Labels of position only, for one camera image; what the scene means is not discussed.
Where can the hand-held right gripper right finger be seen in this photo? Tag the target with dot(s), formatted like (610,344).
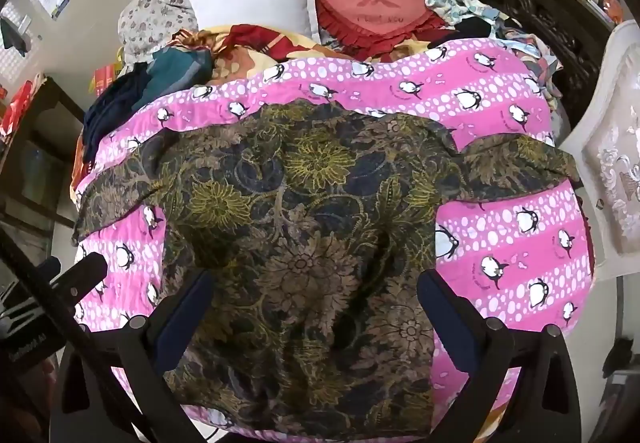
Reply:
(442,313)

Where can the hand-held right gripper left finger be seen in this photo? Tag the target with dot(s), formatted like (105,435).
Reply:
(186,308)

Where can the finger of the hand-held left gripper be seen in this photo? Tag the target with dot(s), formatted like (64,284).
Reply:
(87,273)

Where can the dark floral print shirt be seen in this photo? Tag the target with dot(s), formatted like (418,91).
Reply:
(300,223)

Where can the pink penguin print blanket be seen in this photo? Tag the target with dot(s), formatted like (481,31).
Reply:
(500,233)

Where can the dark wooden shelf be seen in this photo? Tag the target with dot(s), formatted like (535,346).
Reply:
(35,163)

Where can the dark navy cloth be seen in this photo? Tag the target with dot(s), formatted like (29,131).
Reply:
(110,108)

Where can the red box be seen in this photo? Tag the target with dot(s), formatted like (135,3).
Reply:
(15,108)

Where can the red packet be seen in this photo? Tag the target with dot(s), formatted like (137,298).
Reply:
(104,79)

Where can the teal cloth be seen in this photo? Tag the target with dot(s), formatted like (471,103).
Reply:
(170,68)

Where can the white embroidered chair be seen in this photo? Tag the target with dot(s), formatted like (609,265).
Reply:
(615,173)

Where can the yellow and red blanket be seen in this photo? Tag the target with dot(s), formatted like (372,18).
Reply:
(240,48)

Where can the dark carved wooden headboard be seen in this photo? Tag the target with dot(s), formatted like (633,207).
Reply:
(550,18)

